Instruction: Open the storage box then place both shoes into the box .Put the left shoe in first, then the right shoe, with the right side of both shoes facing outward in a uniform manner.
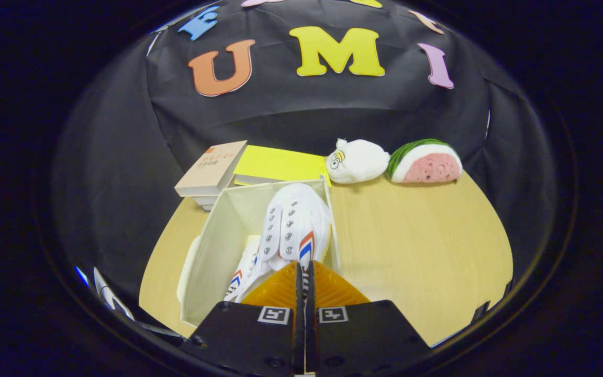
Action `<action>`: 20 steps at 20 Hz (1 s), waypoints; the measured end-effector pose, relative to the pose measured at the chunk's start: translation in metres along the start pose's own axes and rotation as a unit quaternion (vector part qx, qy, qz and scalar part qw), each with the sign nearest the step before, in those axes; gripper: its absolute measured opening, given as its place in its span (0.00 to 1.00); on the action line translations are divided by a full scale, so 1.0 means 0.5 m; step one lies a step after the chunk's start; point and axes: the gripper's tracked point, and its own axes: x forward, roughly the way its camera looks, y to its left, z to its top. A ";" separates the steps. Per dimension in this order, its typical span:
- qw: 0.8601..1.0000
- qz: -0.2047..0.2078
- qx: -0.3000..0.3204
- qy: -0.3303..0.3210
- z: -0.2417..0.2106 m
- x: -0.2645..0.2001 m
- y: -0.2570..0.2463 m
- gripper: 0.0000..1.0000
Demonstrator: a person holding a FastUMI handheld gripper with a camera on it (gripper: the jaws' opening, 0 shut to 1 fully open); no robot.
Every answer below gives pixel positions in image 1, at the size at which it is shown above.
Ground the white canvas shoe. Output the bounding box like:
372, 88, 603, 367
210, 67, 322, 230
223, 241, 276, 303
252, 183, 332, 302

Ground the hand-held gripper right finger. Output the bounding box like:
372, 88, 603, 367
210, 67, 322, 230
306, 261, 432, 375

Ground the watermelon slice plush toy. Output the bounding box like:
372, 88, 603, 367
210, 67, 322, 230
386, 138, 463, 184

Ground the yellow book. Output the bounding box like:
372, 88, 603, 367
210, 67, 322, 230
233, 145, 332, 187

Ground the white book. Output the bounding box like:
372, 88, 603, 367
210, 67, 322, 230
193, 195, 221, 212

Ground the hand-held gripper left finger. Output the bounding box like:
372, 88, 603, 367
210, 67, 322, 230
189, 261, 303, 375

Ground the cream fabric storage box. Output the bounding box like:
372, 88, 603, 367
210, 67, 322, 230
177, 178, 343, 328

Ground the black backdrop cloth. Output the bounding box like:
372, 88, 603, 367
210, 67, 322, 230
53, 0, 559, 315

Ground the white plush toy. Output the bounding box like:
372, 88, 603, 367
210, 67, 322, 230
326, 138, 390, 184

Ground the beige book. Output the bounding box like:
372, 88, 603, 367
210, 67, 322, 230
174, 140, 248, 198

